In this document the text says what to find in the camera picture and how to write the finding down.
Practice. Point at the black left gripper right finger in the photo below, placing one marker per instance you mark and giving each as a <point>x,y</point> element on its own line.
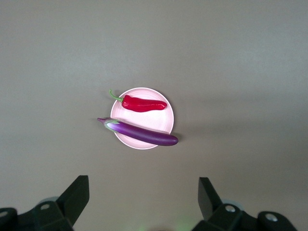
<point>211,207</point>

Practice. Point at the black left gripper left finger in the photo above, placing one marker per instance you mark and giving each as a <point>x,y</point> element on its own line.
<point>69,207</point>

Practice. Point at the long purple eggplant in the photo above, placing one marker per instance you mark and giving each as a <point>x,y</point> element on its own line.
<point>144,133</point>

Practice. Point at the red chili pepper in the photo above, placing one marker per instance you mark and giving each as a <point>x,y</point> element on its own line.
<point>142,104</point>

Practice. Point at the pink round plate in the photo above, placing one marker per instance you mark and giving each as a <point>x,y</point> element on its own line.
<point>149,120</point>

